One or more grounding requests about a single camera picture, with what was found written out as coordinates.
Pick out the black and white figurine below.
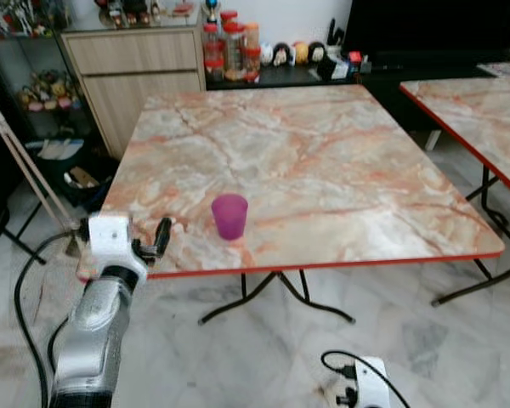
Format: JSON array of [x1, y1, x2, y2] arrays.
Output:
[[274, 42, 292, 68]]

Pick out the black round figurine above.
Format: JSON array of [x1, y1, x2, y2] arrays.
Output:
[[308, 41, 326, 67]]

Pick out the purple plastic cup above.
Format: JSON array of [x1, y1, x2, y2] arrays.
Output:
[[211, 193, 249, 241]]

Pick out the glass display shelf with figurines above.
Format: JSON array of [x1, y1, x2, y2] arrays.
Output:
[[0, 0, 99, 150]]

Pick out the light wooden cabinet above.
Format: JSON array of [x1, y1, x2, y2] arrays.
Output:
[[59, 25, 207, 159]]

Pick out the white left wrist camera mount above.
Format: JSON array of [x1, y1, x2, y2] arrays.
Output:
[[86, 212, 150, 282]]

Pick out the clear jar red lid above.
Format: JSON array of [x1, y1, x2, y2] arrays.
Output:
[[201, 23, 223, 82], [220, 10, 246, 82], [242, 23, 263, 83]]

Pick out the black low television console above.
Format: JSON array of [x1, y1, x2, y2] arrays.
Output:
[[204, 61, 434, 133]]

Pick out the dark basket with slippers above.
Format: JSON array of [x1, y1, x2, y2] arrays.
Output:
[[62, 165, 113, 203]]

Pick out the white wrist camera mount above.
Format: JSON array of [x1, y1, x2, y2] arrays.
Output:
[[354, 356, 393, 408], [86, 212, 150, 282]]

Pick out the marble top folding table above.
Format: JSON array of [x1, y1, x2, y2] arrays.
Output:
[[399, 76, 510, 308], [76, 82, 506, 326]]

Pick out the beige folding pole rack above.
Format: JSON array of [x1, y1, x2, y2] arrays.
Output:
[[0, 89, 79, 256]]

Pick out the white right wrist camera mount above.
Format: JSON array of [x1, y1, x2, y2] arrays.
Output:
[[354, 356, 393, 408]]

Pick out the black television screen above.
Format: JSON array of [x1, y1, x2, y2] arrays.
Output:
[[343, 0, 510, 66]]

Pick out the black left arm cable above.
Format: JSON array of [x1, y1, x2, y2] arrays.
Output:
[[14, 228, 88, 408]]

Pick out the yellow round figurine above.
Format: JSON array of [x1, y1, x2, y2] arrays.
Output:
[[293, 41, 310, 67]]

